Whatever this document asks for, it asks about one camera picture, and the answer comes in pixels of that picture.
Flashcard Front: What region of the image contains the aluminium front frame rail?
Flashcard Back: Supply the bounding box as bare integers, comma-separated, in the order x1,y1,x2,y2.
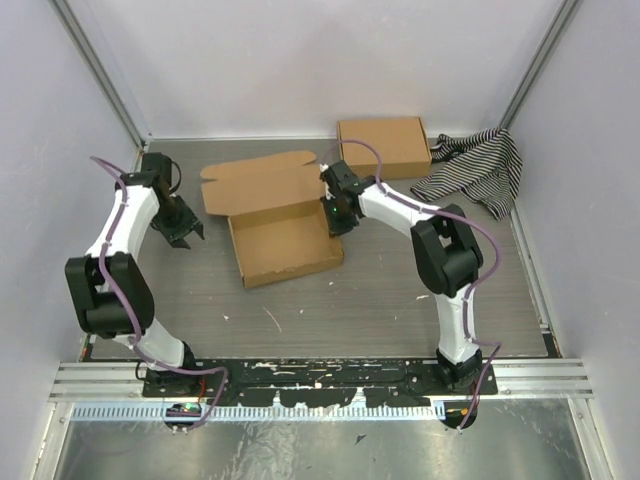
50,358,593,408

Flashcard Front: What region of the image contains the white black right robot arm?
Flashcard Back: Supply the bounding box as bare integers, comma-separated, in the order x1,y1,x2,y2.
320,161,483,395

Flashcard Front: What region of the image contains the striped black white cloth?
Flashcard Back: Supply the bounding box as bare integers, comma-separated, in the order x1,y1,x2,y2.
410,128,523,220

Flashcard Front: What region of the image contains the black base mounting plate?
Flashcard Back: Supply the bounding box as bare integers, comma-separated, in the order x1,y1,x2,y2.
135,358,479,408

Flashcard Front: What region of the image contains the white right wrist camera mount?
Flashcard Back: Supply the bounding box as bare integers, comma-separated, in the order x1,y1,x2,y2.
319,163,334,199

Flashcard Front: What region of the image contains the brown cardboard box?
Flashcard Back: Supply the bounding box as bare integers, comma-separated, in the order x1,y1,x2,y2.
337,117,432,180
200,150,344,289

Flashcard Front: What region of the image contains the aluminium corner post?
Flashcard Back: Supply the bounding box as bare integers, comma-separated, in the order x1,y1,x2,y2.
499,0,583,130
50,0,152,148

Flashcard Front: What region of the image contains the folded brown cardboard box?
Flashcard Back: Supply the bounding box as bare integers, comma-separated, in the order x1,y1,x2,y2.
337,117,432,180

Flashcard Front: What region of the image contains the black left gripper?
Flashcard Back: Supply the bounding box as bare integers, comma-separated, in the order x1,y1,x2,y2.
152,195,204,250

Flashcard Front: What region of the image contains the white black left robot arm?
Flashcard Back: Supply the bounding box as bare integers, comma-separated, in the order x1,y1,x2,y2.
64,153,204,397

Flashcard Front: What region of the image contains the left aluminium corner post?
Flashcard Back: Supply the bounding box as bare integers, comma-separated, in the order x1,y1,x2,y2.
50,0,152,148

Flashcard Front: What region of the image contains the right aluminium corner post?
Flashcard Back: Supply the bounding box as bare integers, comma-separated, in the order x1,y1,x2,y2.
499,0,583,130

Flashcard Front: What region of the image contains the slotted grey cable duct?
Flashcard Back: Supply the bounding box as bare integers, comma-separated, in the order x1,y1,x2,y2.
70,401,445,422

